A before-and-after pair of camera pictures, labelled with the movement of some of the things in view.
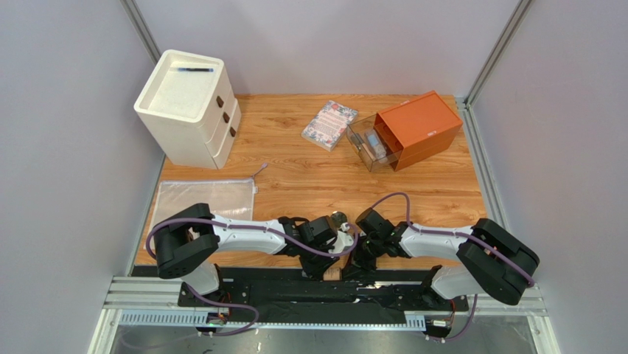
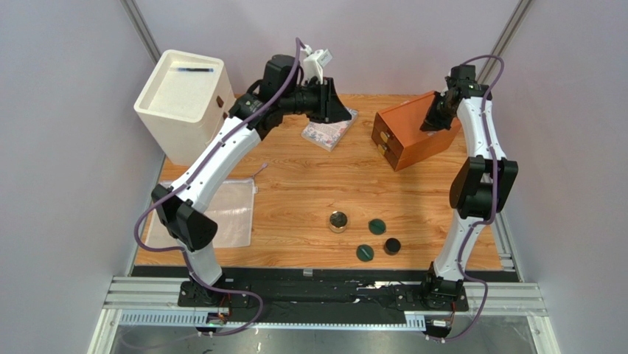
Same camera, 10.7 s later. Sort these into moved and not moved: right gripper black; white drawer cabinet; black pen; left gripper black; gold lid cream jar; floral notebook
Moved: left gripper black; right gripper black
Not moved: white drawer cabinet; black pen; gold lid cream jar; floral notebook
